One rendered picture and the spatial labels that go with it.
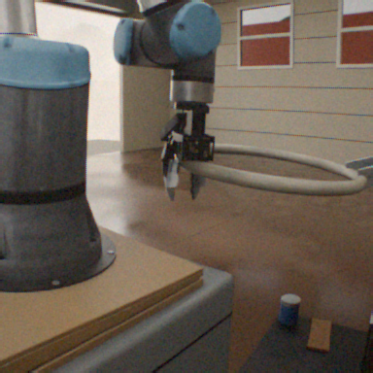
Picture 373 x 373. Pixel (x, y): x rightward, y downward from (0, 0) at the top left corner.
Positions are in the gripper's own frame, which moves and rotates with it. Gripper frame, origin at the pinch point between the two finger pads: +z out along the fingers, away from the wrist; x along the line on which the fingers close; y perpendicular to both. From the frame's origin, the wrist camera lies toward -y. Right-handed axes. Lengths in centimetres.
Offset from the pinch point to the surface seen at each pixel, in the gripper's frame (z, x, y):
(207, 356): 12.2, -10.6, 39.1
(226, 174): -7.5, 3.1, 14.0
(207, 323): 6.4, -11.2, 39.0
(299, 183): -7.6, 14.3, 22.4
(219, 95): -27, 362, -699
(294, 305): 73, 82, -44
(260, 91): -44, 414, -604
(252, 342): 87, 58, -41
